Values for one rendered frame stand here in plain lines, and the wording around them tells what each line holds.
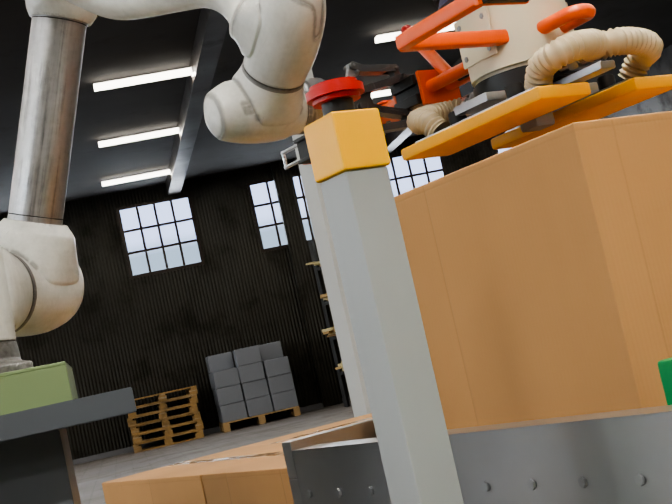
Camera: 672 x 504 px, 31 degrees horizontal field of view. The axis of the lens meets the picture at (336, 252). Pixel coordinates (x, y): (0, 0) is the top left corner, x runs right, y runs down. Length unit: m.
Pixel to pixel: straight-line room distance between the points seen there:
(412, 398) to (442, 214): 0.47
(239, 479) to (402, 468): 1.13
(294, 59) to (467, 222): 0.36
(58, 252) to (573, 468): 1.15
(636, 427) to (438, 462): 0.22
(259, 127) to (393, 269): 0.57
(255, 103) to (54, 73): 0.53
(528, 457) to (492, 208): 0.38
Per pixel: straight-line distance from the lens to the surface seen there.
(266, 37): 1.84
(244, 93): 1.90
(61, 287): 2.29
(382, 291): 1.39
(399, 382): 1.38
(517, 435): 1.51
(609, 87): 1.90
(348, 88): 1.42
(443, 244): 1.81
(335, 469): 1.88
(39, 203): 2.29
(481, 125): 1.81
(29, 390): 2.03
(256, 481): 2.44
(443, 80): 2.05
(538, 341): 1.68
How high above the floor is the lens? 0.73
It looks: 5 degrees up
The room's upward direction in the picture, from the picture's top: 13 degrees counter-clockwise
